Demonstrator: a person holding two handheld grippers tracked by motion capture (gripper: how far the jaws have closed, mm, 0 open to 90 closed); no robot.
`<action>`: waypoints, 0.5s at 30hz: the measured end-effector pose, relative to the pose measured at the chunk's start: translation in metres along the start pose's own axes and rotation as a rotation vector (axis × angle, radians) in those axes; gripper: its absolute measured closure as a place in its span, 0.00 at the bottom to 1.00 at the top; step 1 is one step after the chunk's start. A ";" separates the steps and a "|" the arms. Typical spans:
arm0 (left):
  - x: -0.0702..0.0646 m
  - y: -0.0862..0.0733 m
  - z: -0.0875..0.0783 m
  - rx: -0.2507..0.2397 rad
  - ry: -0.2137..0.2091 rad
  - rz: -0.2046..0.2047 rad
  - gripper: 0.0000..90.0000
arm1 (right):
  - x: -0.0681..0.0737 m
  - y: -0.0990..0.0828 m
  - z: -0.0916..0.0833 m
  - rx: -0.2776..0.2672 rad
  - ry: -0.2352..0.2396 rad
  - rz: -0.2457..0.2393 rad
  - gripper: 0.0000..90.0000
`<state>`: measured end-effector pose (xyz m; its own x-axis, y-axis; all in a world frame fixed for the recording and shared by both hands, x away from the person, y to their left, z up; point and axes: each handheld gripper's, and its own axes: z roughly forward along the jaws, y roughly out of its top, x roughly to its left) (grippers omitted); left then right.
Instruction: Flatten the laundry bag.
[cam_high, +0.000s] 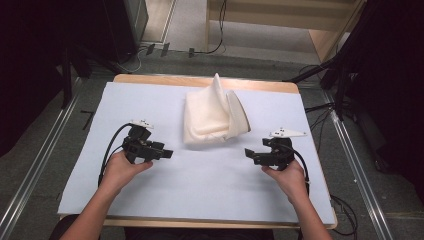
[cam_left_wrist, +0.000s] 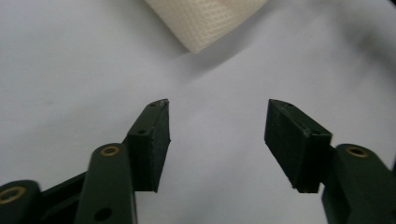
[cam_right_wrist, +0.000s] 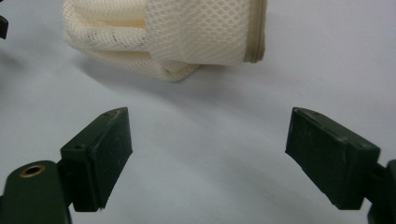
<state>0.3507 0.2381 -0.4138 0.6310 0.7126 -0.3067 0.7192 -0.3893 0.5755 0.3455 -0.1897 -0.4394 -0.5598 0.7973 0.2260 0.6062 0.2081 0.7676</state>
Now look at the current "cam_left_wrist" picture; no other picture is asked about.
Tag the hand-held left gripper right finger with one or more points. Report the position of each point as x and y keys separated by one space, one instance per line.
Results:
x=294 y=146

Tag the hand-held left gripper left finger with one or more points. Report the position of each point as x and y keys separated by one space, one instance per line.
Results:
x=148 y=149

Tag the white mesh laundry bag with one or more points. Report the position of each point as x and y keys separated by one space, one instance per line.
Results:
x=202 y=21

